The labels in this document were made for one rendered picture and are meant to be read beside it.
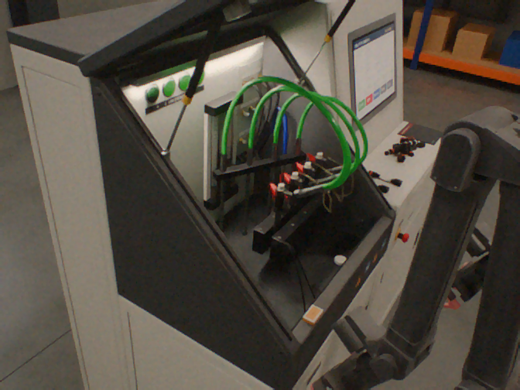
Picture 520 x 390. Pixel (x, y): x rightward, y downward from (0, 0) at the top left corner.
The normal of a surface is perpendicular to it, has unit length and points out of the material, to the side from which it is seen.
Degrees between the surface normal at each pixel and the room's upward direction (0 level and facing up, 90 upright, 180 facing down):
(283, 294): 0
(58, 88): 90
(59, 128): 90
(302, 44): 90
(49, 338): 0
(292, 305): 0
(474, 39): 90
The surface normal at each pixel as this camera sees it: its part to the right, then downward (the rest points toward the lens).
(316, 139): -0.54, 0.43
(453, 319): 0.07, -0.84
